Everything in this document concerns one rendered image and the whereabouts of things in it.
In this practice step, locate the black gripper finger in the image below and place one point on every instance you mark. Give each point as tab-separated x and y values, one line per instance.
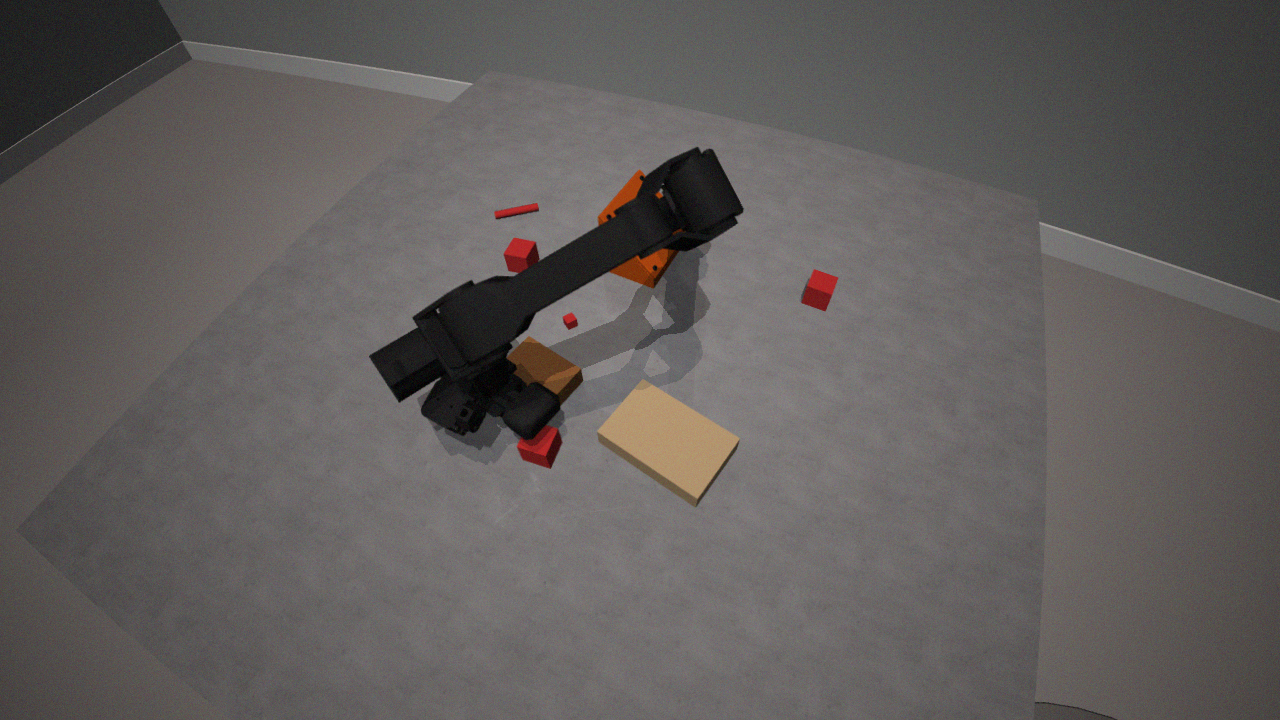
495	410

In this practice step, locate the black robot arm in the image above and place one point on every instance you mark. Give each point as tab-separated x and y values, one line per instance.
477	322

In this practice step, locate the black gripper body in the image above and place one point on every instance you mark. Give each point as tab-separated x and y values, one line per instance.
526	413

